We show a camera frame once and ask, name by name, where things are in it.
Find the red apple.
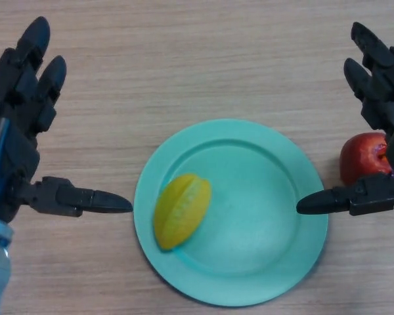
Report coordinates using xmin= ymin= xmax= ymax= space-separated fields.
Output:
xmin=339 ymin=132 xmax=394 ymax=186

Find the yellow starfruit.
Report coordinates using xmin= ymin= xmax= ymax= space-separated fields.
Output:
xmin=154 ymin=173 xmax=212 ymax=252

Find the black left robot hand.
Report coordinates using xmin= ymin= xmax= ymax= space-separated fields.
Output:
xmin=0 ymin=16 xmax=134 ymax=224

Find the green round plate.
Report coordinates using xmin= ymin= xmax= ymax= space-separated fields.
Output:
xmin=133 ymin=118 xmax=329 ymax=307

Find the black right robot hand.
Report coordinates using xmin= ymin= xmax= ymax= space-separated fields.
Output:
xmin=296 ymin=22 xmax=394 ymax=217

